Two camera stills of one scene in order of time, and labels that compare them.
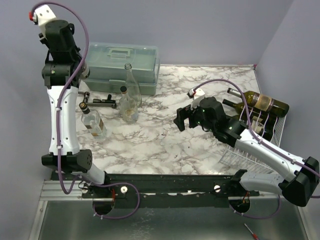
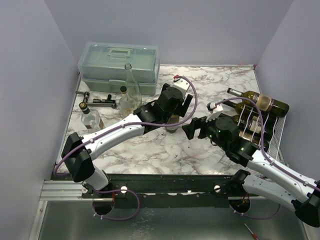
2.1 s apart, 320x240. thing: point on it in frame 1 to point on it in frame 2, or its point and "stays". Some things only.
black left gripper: (41, 36) to (183, 106)
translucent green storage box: (106, 62) stays
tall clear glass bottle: (133, 88) stays
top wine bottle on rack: (263, 102) stays
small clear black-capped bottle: (128, 110) stays
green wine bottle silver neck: (86, 72) to (173, 119)
